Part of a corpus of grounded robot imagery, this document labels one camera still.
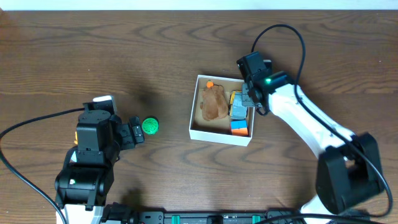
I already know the yellow grey toy truck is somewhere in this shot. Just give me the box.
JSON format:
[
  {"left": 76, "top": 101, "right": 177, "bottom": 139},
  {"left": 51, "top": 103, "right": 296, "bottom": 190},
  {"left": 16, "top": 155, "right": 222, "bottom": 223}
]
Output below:
[{"left": 229, "top": 90, "right": 248, "bottom": 120}]

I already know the green round disc toy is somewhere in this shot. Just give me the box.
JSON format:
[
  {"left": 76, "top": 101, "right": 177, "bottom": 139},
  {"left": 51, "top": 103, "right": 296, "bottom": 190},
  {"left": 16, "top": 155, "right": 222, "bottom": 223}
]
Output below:
[{"left": 142, "top": 118, "right": 159, "bottom": 135}]

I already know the multicolour puzzle cube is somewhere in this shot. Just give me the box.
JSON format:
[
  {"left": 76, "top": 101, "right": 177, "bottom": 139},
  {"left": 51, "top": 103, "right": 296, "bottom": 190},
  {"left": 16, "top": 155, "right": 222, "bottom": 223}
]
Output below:
[{"left": 230, "top": 119, "right": 249, "bottom": 136}]

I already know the brown plush bear toy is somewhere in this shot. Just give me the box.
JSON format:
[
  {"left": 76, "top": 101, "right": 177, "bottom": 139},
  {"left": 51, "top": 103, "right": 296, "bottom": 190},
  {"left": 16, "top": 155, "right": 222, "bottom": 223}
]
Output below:
[{"left": 200, "top": 80, "right": 229, "bottom": 121}]

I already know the orange rubber duck toy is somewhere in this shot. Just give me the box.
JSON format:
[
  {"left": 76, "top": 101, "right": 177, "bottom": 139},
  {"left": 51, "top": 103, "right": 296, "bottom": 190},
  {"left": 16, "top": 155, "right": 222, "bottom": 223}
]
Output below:
[{"left": 74, "top": 131, "right": 78, "bottom": 145}]

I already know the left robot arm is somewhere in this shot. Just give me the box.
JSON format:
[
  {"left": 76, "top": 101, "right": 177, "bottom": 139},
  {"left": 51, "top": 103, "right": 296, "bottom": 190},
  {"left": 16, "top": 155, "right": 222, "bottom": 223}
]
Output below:
[{"left": 55, "top": 110, "right": 144, "bottom": 223}]

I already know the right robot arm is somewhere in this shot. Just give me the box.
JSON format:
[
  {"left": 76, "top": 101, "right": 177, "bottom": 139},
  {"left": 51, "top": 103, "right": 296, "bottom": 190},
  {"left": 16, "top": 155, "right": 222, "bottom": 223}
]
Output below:
[{"left": 236, "top": 52, "right": 386, "bottom": 216}]

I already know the white cardboard box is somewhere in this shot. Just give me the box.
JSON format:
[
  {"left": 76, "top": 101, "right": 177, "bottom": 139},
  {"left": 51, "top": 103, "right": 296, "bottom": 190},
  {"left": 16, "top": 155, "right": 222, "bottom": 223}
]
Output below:
[{"left": 188, "top": 75, "right": 254, "bottom": 146}]

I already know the right black cable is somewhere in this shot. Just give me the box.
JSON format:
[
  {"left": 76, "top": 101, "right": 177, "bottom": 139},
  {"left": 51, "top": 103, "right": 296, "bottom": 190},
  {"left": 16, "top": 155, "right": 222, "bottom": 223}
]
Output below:
[{"left": 250, "top": 24, "right": 394, "bottom": 224}]

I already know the black cable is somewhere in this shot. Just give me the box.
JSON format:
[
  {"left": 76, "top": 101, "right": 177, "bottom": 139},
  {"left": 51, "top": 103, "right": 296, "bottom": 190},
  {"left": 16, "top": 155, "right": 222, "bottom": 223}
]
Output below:
[
  {"left": 0, "top": 107, "right": 85, "bottom": 224},
  {"left": 250, "top": 24, "right": 394, "bottom": 224}
]

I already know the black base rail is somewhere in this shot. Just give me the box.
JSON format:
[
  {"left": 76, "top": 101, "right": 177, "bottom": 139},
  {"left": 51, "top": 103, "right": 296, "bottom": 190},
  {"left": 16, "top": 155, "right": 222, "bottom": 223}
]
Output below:
[{"left": 102, "top": 203, "right": 371, "bottom": 224}]

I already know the left black cable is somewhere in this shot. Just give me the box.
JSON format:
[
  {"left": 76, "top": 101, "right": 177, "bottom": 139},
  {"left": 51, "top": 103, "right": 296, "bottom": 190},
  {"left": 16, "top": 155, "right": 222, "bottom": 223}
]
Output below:
[{"left": 0, "top": 107, "right": 85, "bottom": 224}]

